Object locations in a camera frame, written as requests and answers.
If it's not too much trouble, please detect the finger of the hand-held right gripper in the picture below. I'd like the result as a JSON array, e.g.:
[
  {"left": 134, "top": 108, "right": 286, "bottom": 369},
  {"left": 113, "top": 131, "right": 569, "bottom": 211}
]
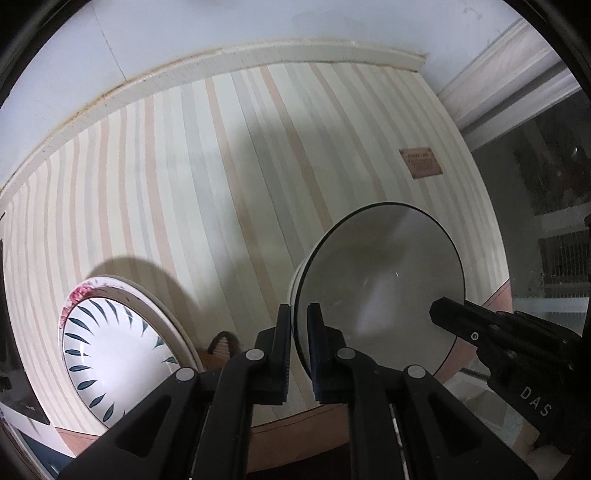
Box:
[{"left": 429, "top": 298, "right": 518, "bottom": 356}]

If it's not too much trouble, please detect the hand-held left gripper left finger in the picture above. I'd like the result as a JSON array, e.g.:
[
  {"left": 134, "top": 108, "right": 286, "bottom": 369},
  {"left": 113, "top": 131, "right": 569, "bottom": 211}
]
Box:
[{"left": 58, "top": 302, "right": 294, "bottom": 480}]

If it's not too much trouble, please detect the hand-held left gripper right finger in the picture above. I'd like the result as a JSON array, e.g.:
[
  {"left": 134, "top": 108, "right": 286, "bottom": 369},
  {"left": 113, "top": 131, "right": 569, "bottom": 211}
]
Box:
[{"left": 307, "top": 302, "right": 527, "bottom": 480}]

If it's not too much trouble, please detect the plain white bowl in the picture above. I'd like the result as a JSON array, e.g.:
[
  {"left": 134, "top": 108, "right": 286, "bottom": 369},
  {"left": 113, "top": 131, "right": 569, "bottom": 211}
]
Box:
[{"left": 287, "top": 263, "right": 308, "bottom": 324}]

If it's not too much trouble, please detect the white bowl with dark rim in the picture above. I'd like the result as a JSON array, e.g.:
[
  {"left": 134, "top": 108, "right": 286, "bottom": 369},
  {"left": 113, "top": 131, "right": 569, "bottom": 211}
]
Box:
[{"left": 293, "top": 202, "right": 465, "bottom": 384}]

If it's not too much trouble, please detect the white plate with leaf stripes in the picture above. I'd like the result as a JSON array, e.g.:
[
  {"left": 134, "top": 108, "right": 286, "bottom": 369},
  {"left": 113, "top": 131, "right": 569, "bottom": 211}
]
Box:
[{"left": 62, "top": 295, "right": 181, "bottom": 423}]

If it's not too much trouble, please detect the white plate with pink flowers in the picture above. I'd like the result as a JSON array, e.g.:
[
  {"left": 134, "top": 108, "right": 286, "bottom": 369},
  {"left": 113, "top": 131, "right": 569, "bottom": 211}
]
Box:
[{"left": 58, "top": 275, "right": 204, "bottom": 435}]

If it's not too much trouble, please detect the frosted glass sliding door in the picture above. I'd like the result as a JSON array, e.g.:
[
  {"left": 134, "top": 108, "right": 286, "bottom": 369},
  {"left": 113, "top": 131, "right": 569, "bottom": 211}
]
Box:
[{"left": 436, "top": 18, "right": 591, "bottom": 324}]

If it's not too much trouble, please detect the brown tablecloth label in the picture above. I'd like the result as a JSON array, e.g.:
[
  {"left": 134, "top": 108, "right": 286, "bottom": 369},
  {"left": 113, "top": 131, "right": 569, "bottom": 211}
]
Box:
[{"left": 399, "top": 148, "right": 445, "bottom": 178}]

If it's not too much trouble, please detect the striped tablecloth with cat print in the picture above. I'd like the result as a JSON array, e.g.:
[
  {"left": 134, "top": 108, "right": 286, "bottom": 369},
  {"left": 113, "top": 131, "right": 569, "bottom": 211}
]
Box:
[{"left": 0, "top": 62, "right": 513, "bottom": 462}]

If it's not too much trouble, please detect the blue base cabinet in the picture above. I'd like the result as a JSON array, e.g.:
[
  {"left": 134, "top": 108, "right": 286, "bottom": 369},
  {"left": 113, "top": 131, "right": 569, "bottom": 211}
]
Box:
[{"left": 18, "top": 429, "right": 70, "bottom": 476}]

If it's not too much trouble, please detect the black induction cooktop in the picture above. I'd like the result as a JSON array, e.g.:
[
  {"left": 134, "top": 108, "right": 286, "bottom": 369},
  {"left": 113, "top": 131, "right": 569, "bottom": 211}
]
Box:
[{"left": 0, "top": 369, "right": 51, "bottom": 426}]

